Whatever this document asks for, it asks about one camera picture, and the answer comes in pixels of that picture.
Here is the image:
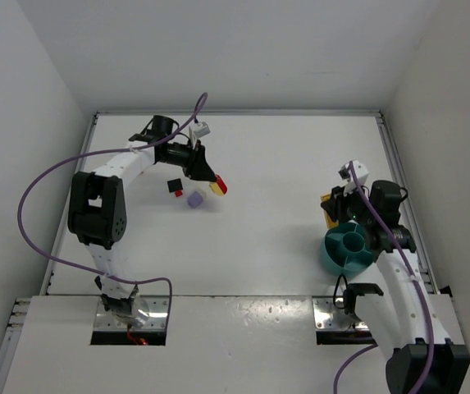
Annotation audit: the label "yellow lego piece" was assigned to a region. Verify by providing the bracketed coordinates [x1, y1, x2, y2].
[209, 181, 227, 196]

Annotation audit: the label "red lego piece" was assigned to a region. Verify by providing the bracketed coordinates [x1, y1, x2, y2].
[216, 175, 227, 195]

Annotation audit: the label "yellow lego plate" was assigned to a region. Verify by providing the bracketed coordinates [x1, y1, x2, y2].
[321, 194, 339, 230]

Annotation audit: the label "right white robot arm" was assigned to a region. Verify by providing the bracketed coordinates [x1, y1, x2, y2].
[320, 180, 470, 393]

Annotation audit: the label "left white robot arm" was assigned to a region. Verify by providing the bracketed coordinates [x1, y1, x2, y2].
[67, 115, 217, 328]

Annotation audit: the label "purple lego block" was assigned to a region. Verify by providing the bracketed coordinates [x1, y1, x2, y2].
[187, 190, 204, 208]

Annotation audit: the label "teal divided round container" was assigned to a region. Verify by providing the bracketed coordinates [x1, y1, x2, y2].
[319, 222, 373, 277]

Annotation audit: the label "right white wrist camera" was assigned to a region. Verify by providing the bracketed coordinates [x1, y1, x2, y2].
[338, 160, 369, 185]

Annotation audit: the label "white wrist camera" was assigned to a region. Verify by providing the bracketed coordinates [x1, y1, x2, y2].
[188, 121, 211, 145]
[338, 160, 369, 185]

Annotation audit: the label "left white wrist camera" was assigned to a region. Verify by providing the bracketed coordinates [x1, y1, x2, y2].
[188, 121, 211, 145]

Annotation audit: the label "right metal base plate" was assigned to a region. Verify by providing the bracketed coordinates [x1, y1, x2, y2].
[312, 296, 369, 332]

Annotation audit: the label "metal base plate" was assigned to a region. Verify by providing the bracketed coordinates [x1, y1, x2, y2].
[312, 296, 369, 332]
[93, 295, 169, 333]

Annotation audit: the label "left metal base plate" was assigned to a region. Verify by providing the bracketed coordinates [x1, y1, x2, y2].
[93, 295, 169, 333]

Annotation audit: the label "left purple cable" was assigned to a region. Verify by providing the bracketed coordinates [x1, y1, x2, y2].
[16, 92, 209, 307]

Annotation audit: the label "red wires under base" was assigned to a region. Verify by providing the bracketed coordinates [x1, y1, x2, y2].
[125, 326, 149, 346]

